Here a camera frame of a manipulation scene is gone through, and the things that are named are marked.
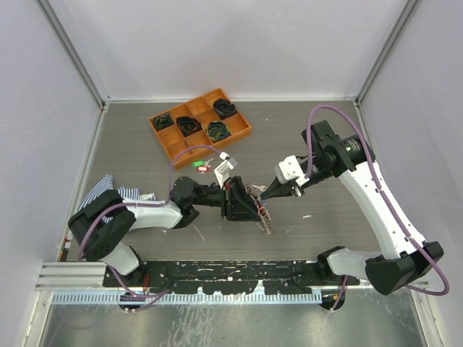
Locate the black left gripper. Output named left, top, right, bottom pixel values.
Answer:
left=193, top=176, right=264, bottom=220

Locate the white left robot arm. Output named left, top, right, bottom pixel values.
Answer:
left=68, top=175, right=261, bottom=286

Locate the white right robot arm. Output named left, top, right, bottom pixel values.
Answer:
left=261, top=121, right=443, bottom=296

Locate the blue yellow rolled tie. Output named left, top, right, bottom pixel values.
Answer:
left=205, top=121, right=231, bottom=143

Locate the orange compartment tray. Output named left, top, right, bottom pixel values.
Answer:
left=148, top=88, right=252, bottom=169

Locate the dark rolled tie far left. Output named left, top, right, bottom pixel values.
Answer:
left=151, top=112, right=173, bottom=132

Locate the blue striped cloth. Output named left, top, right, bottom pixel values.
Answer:
left=77, top=174, right=156, bottom=223

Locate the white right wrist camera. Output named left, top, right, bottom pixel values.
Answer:
left=275, top=155, right=310, bottom=187

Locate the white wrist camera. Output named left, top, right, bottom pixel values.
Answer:
left=214, top=158, right=237, bottom=188
left=275, top=155, right=310, bottom=187

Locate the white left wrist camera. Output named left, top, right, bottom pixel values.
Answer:
left=214, top=158, right=237, bottom=188

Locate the black mounting base plate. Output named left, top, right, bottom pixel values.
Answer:
left=121, top=260, right=342, bottom=295

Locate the slotted cable duct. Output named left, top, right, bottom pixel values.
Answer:
left=51, top=288, right=322, bottom=306

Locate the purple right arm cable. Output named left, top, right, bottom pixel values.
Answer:
left=305, top=104, right=451, bottom=312

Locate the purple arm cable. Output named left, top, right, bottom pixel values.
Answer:
left=305, top=104, right=451, bottom=312
left=75, top=144, right=231, bottom=262

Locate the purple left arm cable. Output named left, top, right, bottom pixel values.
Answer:
left=75, top=144, right=231, bottom=262

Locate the aluminium corner post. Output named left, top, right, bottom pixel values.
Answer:
left=354, top=0, right=423, bottom=106

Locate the left aluminium frame post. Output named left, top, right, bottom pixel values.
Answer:
left=35, top=0, right=111, bottom=109

